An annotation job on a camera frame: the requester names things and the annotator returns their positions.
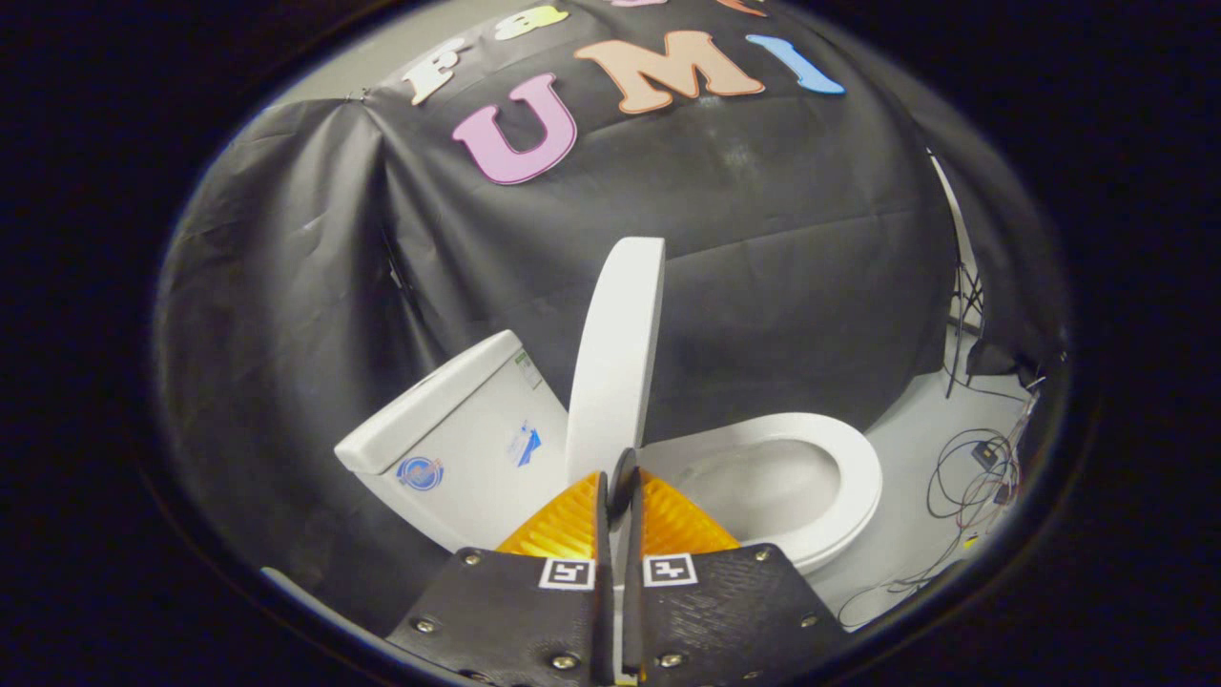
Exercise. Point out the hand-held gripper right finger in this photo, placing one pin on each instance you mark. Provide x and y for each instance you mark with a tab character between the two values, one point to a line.
725	615

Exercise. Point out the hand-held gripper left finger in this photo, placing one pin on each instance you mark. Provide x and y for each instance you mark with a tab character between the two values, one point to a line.
515	620

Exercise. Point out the black round pull tab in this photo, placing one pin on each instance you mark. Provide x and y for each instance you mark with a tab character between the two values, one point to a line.
622	477

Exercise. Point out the white toilet lid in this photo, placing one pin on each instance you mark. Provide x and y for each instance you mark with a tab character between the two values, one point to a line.
615	363

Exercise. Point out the white ceramic toilet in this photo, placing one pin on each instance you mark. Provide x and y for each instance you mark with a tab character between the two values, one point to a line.
467	468

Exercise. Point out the white toilet tank cover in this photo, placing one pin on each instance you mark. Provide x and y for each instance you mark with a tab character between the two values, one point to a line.
429	410

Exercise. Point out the small black box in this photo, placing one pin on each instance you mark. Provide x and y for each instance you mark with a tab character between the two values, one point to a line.
1003	494
985	454

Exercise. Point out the black backdrop cloth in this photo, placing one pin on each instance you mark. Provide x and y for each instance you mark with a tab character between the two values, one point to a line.
744	258

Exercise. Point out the light stand tripod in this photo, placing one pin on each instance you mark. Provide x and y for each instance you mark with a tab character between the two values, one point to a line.
962	286

